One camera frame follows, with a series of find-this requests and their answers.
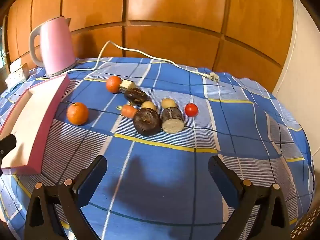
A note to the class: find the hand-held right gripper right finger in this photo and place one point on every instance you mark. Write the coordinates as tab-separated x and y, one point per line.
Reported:
220	175

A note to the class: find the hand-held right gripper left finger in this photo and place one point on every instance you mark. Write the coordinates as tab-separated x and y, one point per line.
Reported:
96	170

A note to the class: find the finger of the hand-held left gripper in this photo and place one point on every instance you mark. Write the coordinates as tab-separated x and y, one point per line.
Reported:
7	142

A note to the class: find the pink shallow box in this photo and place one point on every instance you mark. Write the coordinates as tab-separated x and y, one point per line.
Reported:
30	120

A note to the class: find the orange with stem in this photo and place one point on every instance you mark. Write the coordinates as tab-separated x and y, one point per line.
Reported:
77	113

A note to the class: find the small orange carrot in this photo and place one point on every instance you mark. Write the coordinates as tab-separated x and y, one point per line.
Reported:
129	111

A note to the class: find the dark brown round tuber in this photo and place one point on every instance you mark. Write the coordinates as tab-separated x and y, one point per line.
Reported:
147	121

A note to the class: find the red cherry tomato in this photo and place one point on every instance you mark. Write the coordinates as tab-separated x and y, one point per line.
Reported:
191	110

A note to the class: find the cut yam piece dark skin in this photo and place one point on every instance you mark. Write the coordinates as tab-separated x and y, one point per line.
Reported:
172	121

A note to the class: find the dark brown oval tuber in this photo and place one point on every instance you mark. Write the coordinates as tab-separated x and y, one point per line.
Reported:
135	96

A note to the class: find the small yellow round fruit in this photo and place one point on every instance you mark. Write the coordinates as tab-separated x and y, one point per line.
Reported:
149	105
168	103

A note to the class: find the reddish orange tangerine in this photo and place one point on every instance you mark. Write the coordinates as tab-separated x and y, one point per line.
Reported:
113	84

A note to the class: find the white cut vegetable chunk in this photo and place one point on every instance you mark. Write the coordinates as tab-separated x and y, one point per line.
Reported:
128	83

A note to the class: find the blue plaid tablecloth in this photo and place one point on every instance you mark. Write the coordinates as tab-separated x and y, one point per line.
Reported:
162	180

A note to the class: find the silver tissue box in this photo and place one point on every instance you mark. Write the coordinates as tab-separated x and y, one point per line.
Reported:
17	76

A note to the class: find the grey kettle base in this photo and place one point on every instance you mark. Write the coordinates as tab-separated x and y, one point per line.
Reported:
63	70

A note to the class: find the brown dotted surface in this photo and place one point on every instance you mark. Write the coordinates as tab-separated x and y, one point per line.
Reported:
303	223

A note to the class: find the pink electric kettle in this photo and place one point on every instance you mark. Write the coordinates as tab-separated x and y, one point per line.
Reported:
56	47

